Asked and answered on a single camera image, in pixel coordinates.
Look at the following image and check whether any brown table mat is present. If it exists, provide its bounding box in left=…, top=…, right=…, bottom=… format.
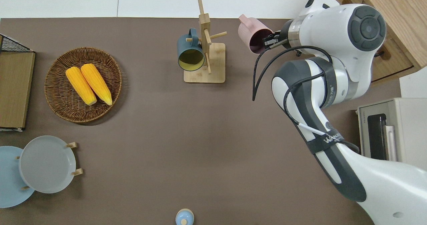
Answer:
left=0, top=17, right=403, bottom=225

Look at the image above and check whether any beige toaster oven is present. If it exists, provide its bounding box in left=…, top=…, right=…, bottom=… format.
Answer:
left=356, top=97, right=427, bottom=172

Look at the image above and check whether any grey plate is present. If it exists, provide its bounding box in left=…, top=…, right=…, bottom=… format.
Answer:
left=19, top=136, right=77, bottom=194

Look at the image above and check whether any black wire storage basket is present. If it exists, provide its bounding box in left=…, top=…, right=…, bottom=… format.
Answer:
left=0, top=34, right=36, bottom=132

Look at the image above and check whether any brown wicker basket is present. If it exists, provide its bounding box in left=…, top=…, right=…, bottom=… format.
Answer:
left=44, top=47, right=122, bottom=124

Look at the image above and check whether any dark blue mug yellow inside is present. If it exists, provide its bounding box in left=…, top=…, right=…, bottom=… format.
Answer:
left=177, top=28, right=205, bottom=72

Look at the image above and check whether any wooden plate rack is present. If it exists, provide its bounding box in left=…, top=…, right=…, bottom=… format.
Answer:
left=15, top=142, right=84, bottom=191

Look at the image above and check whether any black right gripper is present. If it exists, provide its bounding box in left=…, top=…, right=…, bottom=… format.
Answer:
left=262, top=20, right=292, bottom=49

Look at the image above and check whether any pink mug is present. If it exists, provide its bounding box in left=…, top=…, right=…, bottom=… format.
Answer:
left=238, top=14, right=274, bottom=54

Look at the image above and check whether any wooden basket lid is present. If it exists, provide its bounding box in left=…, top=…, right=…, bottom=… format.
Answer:
left=0, top=51, right=36, bottom=129

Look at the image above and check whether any light blue plate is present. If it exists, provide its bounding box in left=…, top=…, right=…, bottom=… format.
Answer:
left=0, top=146, right=36, bottom=208

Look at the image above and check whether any wooden cabinet with black handle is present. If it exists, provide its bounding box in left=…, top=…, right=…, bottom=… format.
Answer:
left=323, top=0, right=427, bottom=86

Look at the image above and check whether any yellow corn cob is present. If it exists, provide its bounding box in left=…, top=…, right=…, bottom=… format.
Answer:
left=81, top=63, right=113, bottom=106
left=65, top=66, right=97, bottom=106

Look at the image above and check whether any wooden mug tree stand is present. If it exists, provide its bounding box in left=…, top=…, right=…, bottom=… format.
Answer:
left=183, top=0, right=228, bottom=84

